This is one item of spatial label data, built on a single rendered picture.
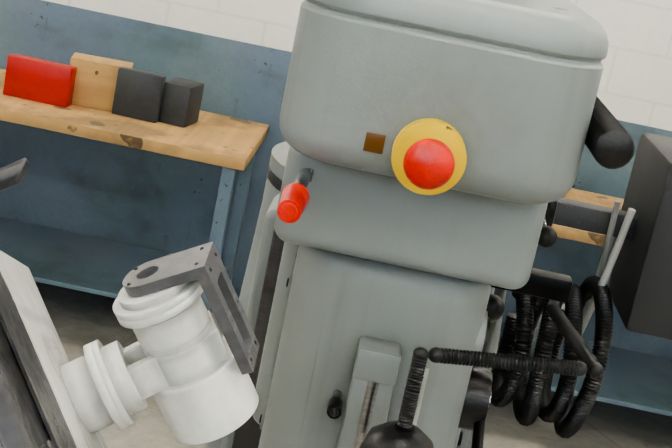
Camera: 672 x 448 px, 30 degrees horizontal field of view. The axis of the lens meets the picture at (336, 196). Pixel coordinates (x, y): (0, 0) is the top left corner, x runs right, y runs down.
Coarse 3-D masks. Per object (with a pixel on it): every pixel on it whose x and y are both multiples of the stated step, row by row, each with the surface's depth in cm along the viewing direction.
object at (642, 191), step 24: (648, 144) 156; (648, 168) 153; (648, 192) 151; (648, 216) 148; (624, 240) 158; (648, 240) 146; (624, 264) 155; (648, 264) 146; (624, 288) 153; (648, 288) 146; (624, 312) 150; (648, 312) 147
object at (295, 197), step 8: (304, 168) 112; (304, 176) 109; (296, 184) 103; (304, 184) 107; (288, 192) 101; (296, 192) 101; (304, 192) 103; (280, 200) 100; (288, 200) 99; (296, 200) 100; (304, 200) 101; (280, 208) 99; (288, 208) 99; (296, 208) 99; (304, 208) 101; (280, 216) 100; (288, 216) 99; (296, 216) 99
